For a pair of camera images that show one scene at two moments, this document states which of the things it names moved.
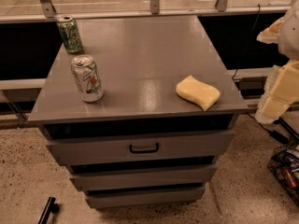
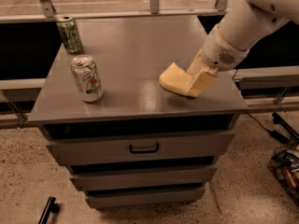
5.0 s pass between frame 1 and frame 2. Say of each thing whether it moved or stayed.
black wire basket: stayed
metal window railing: stayed
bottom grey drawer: stayed
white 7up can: stayed
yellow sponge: moved
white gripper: moved
